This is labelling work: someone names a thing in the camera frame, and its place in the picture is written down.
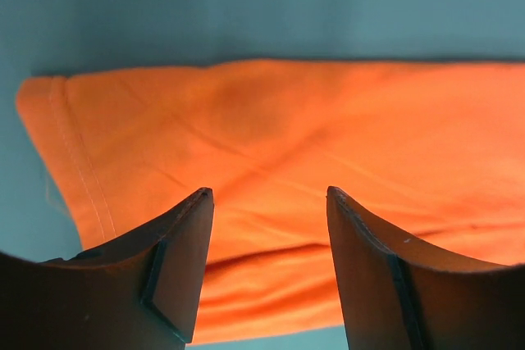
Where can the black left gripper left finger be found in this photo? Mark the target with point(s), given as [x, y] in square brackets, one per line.
[140, 290]

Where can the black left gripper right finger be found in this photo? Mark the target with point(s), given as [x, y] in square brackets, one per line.
[398, 291]

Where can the orange t-shirt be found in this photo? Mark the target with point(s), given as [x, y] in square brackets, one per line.
[435, 148]

